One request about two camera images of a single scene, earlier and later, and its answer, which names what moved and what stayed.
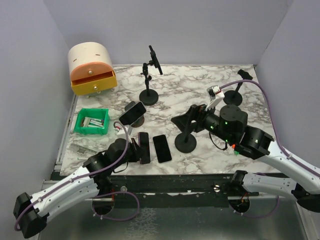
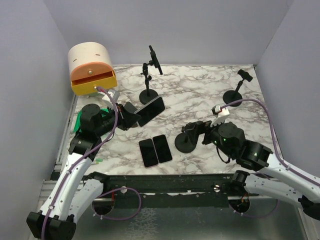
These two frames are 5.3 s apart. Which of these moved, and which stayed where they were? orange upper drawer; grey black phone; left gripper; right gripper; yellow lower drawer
Moved: left gripper; right gripper
Stayed: yellow lower drawer; grey black phone; orange upper drawer
